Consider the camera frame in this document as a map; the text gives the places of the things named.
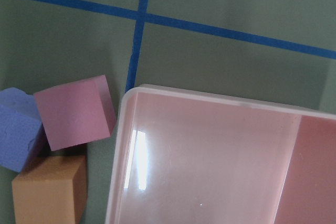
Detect orange foam block right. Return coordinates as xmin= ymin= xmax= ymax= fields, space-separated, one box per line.
xmin=12 ymin=156 xmax=87 ymax=223

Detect pink plastic bin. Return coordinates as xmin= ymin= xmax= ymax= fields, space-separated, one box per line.
xmin=105 ymin=85 xmax=335 ymax=223

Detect pink foam block right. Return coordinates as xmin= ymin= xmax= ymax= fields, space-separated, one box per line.
xmin=34 ymin=75 xmax=117 ymax=151

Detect purple foam block right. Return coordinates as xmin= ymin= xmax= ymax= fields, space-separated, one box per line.
xmin=1 ymin=87 xmax=44 ymax=172

